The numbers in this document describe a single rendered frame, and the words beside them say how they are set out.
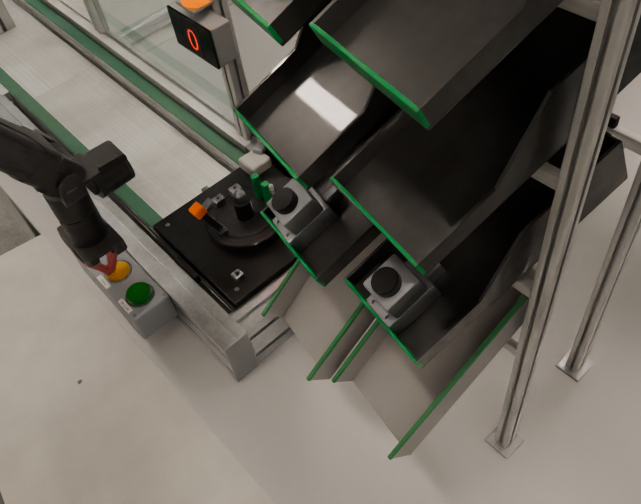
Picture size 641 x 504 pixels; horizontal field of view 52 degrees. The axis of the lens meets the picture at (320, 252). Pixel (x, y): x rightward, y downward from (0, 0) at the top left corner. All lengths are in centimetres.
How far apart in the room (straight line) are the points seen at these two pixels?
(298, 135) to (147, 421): 59
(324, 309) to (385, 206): 35
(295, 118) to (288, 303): 36
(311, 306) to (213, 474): 29
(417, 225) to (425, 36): 17
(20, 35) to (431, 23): 155
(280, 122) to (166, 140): 75
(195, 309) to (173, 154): 43
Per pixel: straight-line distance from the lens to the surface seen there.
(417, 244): 57
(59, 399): 119
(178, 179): 133
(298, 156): 66
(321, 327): 93
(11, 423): 120
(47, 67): 178
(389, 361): 88
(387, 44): 50
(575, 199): 58
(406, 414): 87
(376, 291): 66
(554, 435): 104
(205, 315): 105
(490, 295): 68
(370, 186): 62
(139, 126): 149
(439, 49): 48
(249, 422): 106
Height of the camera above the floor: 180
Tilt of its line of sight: 51 degrees down
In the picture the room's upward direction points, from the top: 10 degrees counter-clockwise
